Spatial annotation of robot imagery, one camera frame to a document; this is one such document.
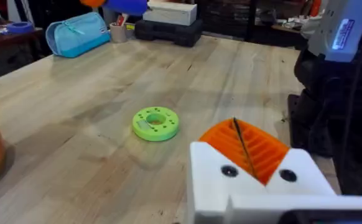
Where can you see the white cardboard box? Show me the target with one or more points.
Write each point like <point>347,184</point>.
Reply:
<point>170,13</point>

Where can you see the beige cup with pens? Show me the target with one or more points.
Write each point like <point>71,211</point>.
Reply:
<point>118,32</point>

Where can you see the black plastic case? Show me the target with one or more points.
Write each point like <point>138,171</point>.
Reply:
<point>168,32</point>

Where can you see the blue tape roll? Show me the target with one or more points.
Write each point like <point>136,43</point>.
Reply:
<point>20,27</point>

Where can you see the light blue zip bag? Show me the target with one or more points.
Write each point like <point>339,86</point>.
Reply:
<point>76,34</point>

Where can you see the left gripper white and orange right finger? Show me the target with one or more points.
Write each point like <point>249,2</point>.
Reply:
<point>296,169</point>

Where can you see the blue rounded object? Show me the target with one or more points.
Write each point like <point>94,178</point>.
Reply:
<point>126,6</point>

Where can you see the orange rounded object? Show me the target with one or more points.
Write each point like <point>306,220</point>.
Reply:
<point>92,2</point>

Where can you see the green disc with holes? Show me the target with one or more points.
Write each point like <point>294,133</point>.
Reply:
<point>155,124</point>

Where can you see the left gripper white and orange left finger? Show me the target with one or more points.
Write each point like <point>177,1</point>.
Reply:
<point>209,174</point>

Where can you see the dark wooden side table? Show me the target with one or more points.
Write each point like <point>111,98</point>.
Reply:
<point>10,53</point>

